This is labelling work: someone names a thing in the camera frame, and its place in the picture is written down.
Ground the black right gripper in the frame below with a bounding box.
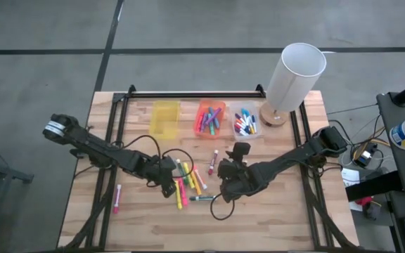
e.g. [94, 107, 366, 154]
[217, 141, 260, 204]

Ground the bright green dry-erase marker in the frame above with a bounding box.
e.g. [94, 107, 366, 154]
[175, 158, 188, 186]

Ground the maroon Expo marker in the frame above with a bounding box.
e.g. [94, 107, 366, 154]
[207, 149, 220, 176]

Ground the pink highlighter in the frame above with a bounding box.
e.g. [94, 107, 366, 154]
[177, 177, 190, 207]

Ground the orange Expo marker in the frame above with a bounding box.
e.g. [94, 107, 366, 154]
[191, 164, 208, 190]

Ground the pink Expo marker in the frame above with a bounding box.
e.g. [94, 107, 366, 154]
[112, 183, 122, 214]

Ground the orange translucent plastic bin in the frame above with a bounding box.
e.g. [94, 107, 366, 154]
[192, 99, 227, 141]

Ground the clear plastic bin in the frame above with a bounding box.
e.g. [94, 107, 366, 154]
[229, 100, 264, 142]

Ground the yellow translucent plastic bin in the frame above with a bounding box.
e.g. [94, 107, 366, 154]
[148, 100, 181, 141]

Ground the white paper sheet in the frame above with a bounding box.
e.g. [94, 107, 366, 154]
[341, 167, 361, 189]

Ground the white shade wooden base lamp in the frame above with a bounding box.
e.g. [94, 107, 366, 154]
[259, 41, 328, 127]

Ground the black flat bar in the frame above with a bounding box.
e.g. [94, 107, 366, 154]
[345, 171, 404, 202]

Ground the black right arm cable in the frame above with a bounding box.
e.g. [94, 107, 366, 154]
[210, 192, 236, 221]

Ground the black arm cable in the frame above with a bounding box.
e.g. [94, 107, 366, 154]
[112, 134, 195, 180]
[210, 192, 236, 221]

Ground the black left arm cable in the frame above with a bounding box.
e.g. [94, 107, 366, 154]
[112, 134, 195, 180]

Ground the black floor cable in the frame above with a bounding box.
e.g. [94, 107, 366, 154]
[327, 103, 379, 115]

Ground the yellow cable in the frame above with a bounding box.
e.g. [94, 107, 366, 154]
[349, 135, 392, 148]

